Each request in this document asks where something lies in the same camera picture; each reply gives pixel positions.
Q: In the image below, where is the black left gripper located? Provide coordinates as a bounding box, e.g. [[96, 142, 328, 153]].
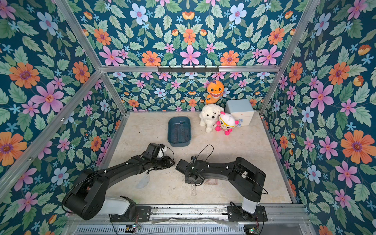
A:
[[150, 155, 176, 169]]

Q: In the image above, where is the small pink triangle ruler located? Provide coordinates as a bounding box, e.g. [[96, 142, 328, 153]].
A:
[[204, 179, 218, 185]]

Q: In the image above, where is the clear short ruler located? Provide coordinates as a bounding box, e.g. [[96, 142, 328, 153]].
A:
[[191, 184, 197, 196]]

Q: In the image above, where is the teal plastic storage box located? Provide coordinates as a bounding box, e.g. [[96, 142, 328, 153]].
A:
[[167, 117, 192, 147]]

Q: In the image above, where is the clear stencil ruler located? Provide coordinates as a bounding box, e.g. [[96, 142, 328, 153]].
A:
[[180, 124, 187, 143]]

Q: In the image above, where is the pink set square triangle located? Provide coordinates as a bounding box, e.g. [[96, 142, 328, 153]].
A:
[[185, 125, 191, 142]]

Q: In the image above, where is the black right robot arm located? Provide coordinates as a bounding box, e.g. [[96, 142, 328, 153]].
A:
[[176, 157, 268, 214]]

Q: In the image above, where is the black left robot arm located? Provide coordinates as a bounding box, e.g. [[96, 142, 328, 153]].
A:
[[62, 155, 175, 220]]

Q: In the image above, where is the clear protractor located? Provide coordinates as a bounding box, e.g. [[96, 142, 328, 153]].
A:
[[136, 174, 150, 189]]

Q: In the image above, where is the pink white doll plush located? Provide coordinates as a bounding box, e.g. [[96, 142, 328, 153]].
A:
[[214, 112, 241, 136]]

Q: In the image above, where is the white dog plush toy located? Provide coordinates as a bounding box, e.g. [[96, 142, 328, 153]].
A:
[[199, 104, 224, 133]]

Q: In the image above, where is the light blue small cabinet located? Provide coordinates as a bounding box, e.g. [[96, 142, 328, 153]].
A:
[[225, 99, 255, 126]]

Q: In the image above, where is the orange dinosaur plush toy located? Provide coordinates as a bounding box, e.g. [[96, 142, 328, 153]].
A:
[[205, 80, 225, 105]]

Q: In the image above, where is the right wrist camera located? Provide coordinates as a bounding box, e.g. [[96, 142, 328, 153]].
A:
[[191, 156, 197, 164]]

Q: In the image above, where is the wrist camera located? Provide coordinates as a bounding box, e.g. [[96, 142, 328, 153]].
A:
[[143, 143, 166, 160], [191, 156, 197, 164]]

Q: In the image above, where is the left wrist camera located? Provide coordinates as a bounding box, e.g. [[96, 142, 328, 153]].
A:
[[143, 143, 166, 160]]

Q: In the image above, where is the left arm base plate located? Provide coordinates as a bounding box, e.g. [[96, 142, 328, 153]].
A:
[[110, 206, 152, 223]]

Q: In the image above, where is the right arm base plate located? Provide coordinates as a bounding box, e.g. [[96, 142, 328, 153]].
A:
[[227, 204, 268, 222]]

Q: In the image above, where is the black hook rail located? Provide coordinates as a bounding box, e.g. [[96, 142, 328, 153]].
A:
[[157, 66, 219, 73]]

